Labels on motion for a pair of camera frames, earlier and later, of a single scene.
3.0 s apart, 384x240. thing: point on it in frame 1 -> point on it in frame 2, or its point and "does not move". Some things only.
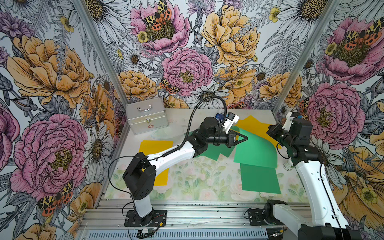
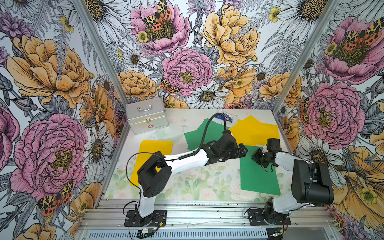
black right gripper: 276,127 -> 255,157
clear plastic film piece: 168,132 does not move
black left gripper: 232,141 -> 233,151
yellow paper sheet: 149,147 does not move
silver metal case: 147,115 does not move
